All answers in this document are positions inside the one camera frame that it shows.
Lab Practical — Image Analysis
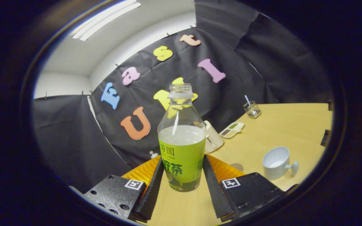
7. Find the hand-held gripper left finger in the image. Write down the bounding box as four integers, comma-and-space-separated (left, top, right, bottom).
84, 155, 164, 223

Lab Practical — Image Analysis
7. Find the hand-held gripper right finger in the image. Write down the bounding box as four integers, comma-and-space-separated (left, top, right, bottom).
202, 154, 299, 222

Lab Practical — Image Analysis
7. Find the clear juice bottle green label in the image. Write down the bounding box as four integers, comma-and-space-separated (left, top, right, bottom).
157, 83, 206, 192

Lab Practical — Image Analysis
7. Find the white cup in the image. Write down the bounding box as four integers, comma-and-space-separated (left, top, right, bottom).
262, 146, 299, 181

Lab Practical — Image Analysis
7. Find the cream toaster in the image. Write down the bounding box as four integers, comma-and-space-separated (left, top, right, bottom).
204, 120, 224, 153

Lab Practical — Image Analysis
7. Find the white compartment tray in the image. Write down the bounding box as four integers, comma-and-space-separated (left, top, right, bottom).
219, 122, 245, 139

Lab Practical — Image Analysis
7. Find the clear glass holder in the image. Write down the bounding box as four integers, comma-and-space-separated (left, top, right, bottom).
243, 101, 262, 119

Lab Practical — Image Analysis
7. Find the wooden table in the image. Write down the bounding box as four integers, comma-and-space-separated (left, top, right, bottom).
143, 103, 334, 226

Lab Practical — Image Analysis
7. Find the black table edge clamp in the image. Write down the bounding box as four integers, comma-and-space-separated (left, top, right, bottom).
321, 129, 332, 147

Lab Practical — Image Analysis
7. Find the black backdrop cloth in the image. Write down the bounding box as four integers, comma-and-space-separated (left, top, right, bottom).
32, 0, 334, 193

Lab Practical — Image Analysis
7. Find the ceiling light panel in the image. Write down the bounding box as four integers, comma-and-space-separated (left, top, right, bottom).
72, 0, 141, 41

